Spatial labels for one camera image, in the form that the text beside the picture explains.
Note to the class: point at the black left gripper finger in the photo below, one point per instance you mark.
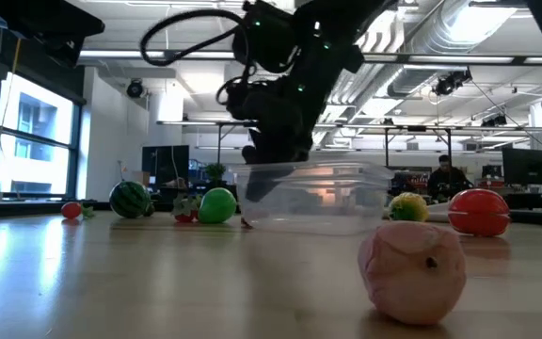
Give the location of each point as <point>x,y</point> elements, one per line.
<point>64,23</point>

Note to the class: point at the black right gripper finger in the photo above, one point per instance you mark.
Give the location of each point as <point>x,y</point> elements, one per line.
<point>259,181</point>

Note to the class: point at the round green toy fruit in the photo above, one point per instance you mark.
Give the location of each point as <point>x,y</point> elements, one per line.
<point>217,205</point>

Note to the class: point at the clear plastic tupperware container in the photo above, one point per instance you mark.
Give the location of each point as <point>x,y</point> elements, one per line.
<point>346,221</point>

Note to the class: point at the small dark toy piece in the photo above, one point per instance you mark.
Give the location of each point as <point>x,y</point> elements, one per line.
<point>149,210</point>

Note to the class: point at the striped green toy watermelon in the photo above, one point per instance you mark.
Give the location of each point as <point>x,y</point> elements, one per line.
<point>130,199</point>

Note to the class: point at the yellow toy fruit green stem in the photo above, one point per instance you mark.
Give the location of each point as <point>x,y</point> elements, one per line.
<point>408,207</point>

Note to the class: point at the pink toy peach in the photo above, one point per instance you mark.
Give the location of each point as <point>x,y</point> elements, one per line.
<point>412,273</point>

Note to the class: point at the small red toy tomato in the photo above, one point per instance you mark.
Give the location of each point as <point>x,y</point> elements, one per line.
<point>71,210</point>

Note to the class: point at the large red toy tomato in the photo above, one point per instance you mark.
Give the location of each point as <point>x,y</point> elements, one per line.
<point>479,212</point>

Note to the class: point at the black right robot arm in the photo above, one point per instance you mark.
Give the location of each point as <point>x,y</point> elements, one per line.
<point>337,42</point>

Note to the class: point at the background potted plant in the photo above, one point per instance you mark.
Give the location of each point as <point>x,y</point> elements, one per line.
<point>214,172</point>

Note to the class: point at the long ceiling light bar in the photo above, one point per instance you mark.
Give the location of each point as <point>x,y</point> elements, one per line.
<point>120,54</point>

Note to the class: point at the black computer monitor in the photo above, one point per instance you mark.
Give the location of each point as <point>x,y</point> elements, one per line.
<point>165,165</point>
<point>528,167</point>

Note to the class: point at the black ceiling spotlight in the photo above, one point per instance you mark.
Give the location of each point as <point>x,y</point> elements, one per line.
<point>134,88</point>

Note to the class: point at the large glass window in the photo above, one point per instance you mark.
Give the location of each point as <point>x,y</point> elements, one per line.
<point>36,155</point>

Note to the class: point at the person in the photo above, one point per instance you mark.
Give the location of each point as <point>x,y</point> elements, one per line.
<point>446,181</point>

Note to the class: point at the pink folded cloth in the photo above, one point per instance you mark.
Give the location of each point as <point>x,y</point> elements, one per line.
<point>438,214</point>

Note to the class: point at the black metal frame rack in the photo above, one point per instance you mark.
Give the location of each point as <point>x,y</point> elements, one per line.
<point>386,146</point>

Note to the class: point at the silver ventilation duct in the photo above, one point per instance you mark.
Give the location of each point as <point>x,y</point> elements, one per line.
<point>417,82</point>

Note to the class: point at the black ceiling camera cluster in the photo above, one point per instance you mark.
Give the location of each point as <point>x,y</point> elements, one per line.
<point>450,82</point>

